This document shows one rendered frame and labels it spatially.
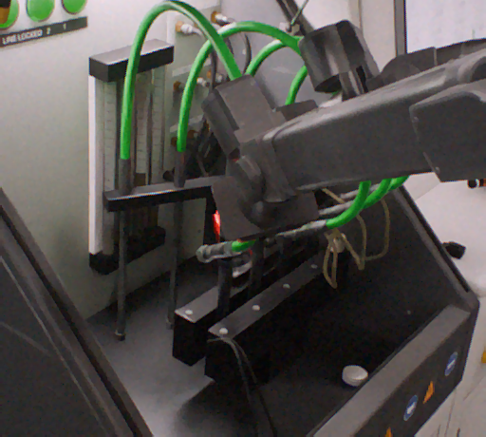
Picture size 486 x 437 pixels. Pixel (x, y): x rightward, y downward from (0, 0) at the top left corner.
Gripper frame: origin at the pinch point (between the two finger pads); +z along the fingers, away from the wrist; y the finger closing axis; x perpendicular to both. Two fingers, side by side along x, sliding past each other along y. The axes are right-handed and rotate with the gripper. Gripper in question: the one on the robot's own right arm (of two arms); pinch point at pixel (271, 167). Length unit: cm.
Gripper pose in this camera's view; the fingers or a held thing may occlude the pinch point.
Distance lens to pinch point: 112.3
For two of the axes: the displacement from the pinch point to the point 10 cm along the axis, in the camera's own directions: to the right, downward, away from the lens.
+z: -5.0, 3.1, 8.1
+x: -7.8, 2.4, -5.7
